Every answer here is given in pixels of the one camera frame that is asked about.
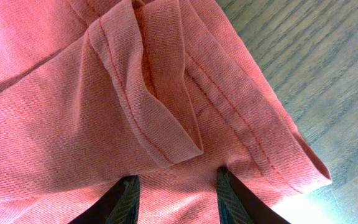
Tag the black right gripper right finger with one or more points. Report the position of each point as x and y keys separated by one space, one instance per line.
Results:
x=237 y=204

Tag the red printed t-shirt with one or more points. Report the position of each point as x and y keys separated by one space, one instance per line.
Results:
x=93 y=91

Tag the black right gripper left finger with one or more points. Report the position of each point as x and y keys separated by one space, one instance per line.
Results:
x=119 y=205

